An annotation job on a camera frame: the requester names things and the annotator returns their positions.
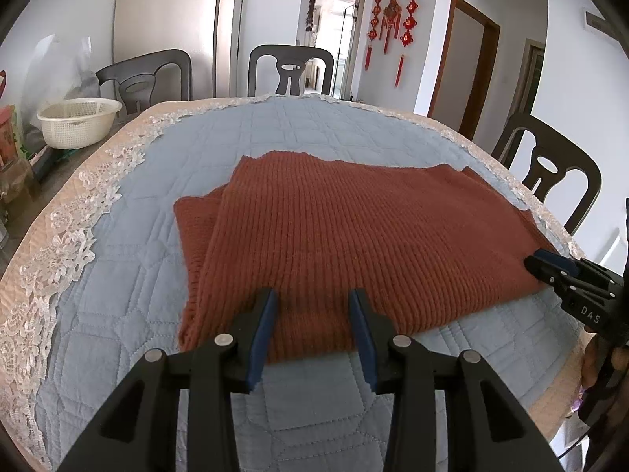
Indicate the white plastic colander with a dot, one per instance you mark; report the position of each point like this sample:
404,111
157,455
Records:
73,125

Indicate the blue quilted mat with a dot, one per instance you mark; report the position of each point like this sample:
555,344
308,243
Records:
147,280

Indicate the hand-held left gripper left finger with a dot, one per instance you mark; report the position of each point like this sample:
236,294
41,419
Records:
260,349

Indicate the wall-mounted wooden rack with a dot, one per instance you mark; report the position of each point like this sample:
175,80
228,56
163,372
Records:
602,22

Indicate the clear plastic bag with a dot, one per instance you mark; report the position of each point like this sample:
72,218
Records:
54,69

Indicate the rust knit sweater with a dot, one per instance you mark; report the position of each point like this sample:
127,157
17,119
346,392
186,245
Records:
368,236

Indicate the person's right hand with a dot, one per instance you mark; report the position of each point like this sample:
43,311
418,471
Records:
589,364

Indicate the dark plastic chair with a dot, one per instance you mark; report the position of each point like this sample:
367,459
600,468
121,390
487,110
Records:
167,66
265,64
575,157

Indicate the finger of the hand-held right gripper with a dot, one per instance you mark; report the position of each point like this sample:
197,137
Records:
545,275
558,261

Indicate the large red Chinese knot ornament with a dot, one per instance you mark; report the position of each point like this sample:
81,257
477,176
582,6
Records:
410,24

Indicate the tall pale cabinet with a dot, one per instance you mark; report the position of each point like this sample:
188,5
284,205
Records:
167,10

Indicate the brown wooden door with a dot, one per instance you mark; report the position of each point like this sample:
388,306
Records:
486,59

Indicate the pink printed box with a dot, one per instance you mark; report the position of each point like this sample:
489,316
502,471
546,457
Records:
6,132

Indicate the green printed packet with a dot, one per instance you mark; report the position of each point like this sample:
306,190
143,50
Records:
20,137

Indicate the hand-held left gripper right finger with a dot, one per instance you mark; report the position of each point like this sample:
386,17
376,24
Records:
366,354

